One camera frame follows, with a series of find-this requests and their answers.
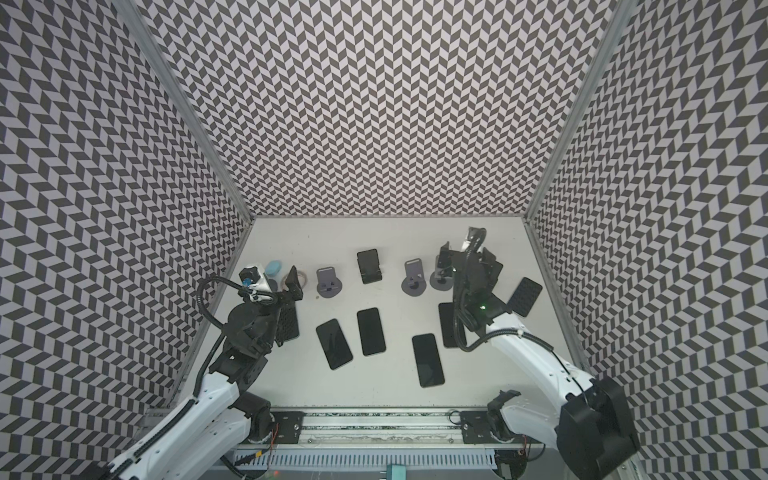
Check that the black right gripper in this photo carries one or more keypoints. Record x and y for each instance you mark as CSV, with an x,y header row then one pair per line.
x,y
466,264

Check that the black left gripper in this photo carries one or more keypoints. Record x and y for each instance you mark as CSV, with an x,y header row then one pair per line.
x,y
294,288

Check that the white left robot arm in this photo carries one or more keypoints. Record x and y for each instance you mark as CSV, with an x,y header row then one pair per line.
x,y
220,412

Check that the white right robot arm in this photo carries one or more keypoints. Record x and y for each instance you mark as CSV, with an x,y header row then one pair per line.
x,y
586,419

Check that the purple round stand back right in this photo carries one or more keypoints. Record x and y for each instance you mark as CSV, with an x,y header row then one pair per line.
x,y
441,281

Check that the purple round stand back left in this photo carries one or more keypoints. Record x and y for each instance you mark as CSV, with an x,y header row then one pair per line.
x,y
329,285

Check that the purple round stand purple phone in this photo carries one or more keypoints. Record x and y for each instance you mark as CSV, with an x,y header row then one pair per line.
x,y
414,284

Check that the clear packing tape roll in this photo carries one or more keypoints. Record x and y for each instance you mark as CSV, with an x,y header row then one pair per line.
x,y
301,277

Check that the light blue earbuds case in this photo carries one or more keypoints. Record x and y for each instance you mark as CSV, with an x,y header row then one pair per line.
x,y
273,268

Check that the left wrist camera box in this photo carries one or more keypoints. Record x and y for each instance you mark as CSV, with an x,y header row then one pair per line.
x,y
255,286

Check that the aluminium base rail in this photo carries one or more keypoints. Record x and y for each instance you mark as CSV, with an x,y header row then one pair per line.
x,y
367,440

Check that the aluminium corner post right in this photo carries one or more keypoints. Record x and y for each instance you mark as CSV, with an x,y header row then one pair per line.
x,y
594,73

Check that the aluminium corner post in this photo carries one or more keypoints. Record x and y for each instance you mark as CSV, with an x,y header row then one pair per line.
x,y
132,18
594,73

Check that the aluminium corner post left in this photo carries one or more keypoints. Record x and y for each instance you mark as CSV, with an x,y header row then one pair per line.
x,y
132,18

